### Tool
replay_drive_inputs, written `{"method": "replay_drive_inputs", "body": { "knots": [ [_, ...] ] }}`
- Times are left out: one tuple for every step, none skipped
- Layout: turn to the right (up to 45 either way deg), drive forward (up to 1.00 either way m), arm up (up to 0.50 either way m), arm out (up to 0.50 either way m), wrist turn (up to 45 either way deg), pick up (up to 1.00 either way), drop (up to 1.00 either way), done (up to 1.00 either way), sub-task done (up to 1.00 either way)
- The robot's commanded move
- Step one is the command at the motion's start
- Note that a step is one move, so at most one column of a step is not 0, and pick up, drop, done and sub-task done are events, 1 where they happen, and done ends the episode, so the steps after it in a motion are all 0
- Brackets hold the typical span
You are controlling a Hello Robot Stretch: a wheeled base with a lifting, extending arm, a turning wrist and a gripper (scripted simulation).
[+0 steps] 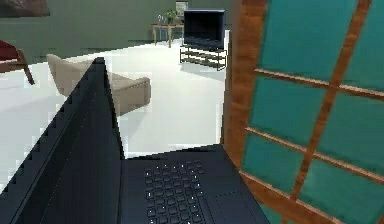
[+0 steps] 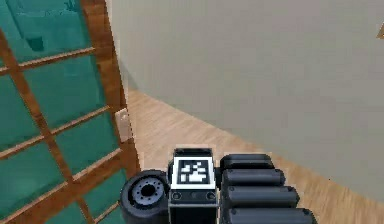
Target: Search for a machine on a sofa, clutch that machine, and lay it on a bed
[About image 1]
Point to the beige armchair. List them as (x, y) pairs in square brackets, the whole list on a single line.
[(130, 90)]

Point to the pale framed wall picture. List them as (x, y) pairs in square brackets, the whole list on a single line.
[(181, 7)]

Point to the black laptop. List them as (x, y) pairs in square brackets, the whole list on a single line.
[(173, 190)]

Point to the wooden side table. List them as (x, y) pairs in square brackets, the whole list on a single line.
[(166, 30)]

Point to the dark framed wall picture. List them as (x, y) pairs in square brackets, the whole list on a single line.
[(23, 7)]

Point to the black television set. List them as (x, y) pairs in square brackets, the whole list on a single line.
[(203, 28)]

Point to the wooden teal panel door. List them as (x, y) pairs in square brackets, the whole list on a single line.
[(310, 110)]

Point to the green house plant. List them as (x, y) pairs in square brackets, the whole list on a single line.
[(171, 15)]

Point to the red wooden chair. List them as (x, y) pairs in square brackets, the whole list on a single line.
[(10, 56)]

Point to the dark metal television stand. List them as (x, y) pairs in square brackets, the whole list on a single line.
[(203, 57)]

